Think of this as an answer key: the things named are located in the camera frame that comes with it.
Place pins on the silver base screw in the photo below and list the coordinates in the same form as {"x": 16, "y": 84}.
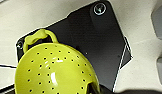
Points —
{"x": 19, "y": 45}
{"x": 99, "y": 8}

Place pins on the black and grey robot base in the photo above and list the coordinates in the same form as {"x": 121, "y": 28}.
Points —
{"x": 97, "y": 40}

